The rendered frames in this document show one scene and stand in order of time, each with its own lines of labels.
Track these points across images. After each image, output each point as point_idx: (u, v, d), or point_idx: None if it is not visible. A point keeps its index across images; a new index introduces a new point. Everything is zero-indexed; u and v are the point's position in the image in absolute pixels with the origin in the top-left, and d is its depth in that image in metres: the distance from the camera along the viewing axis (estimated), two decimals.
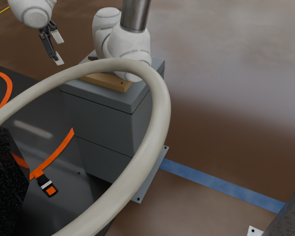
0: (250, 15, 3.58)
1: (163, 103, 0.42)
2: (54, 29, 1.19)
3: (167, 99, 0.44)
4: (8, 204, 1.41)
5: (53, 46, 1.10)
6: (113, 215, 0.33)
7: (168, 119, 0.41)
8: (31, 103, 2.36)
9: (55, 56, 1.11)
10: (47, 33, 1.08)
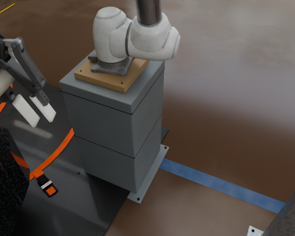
0: (250, 15, 3.58)
1: None
2: (13, 95, 0.55)
3: (5, 75, 0.49)
4: (8, 204, 1.41)
5: (27, 75, 0.53)
6: None
7: None
8: (31, 103, 2.36)
9: (42, 92, 0.54)
10: (7, 48, 0.49)
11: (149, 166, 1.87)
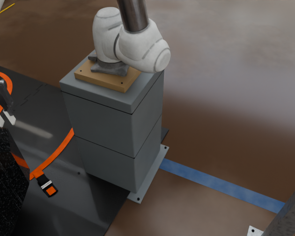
0: (250, 15, 3.58)
1: None
2: None
3: None
4: (8, 204, 1.41)
5: (2, 98, 0.91)
6: None
7: None
8: (31, 103, 2.36)
9: (10, 108, 0.93)
10: None
11: (149, 166, 1.87)
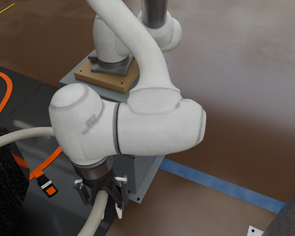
0: (250, 15, 3.58)
1: (102, 201, 0.66)
2: None
3: (106, 197, 0.67)
4: (8, 204, 1.41)
5: (117, 191, 0.72)
6: None
7: (102, 214, 0.65)
8: (31, 103, 2.36)
9: (122, 202, 0.74)
10: None
11: (149, 166, 1.87)
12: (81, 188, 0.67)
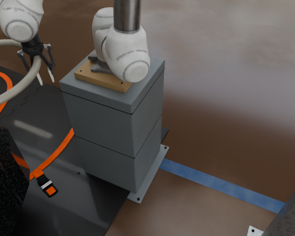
0: (250, 15, 3.58)
1: (38, 59, 1.10)
2: None
3: (40, 58, 1.11)
4: (8, 204, 1.41)
5: (46, 60, 1.16)
6: (18, 92, 0.98)
7: (40, 65, 1.09)
8: (31, 103, 2.36)
9: (52, 68, 1.19)
10: (41, 47, 1.12)
11: (149, 166, 1.87)
12: (23, 55, 1.09)
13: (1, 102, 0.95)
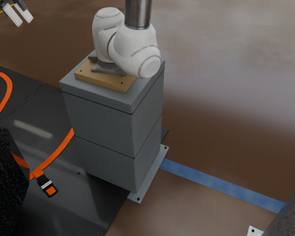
0: (250, 15, 3.58)
1: None
2: (3, 3, 0.86)
3: None
4: (8, 204, 1.41)
5: None
6: None
7: None
8: (31, 103, 2.36)
9: (21, 1, 0.84)
10: None
11: (149, 166, 1.87)
12: None
13: None
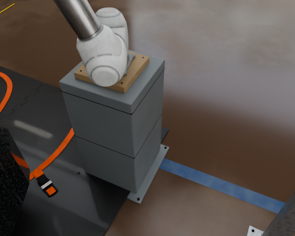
0: (250, 15, 3.58)
1: None
2: None
3: None
4: (8, 204, 1.41)
5: None
6: None
7: None
8: (31, 103, 2.36)
9: None
10: None
11: (149, 166, 1.87)
12: None
13: None
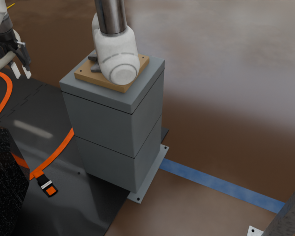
0: (250, 15, 3.58)
1: (17, 38, 1.21)
2: (11, 62, 1.20)
3: (19, 37, 1.22)
4: (8, 204, 1.41)
5: (23, 56, 1.18)
6: (3, 65, 1.09)
7: None
8: (31, 103, 2.36)
9: (28, 65, 1.20)
10: (17, 44, 1.13)
11: (149, 166, 1.87)
12: None
13: None
